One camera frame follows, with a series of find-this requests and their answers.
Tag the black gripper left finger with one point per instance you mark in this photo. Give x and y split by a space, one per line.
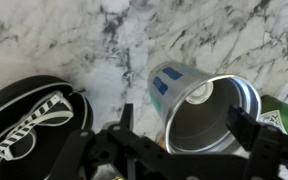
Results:
84 146

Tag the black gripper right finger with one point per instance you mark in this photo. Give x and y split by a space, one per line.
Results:
270 150

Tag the silver metal cup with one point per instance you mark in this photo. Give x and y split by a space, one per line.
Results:
184 90

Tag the black white patterned glasses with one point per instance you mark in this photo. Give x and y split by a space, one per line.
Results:
44 108

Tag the black glasses case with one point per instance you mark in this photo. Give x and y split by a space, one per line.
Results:
4 96

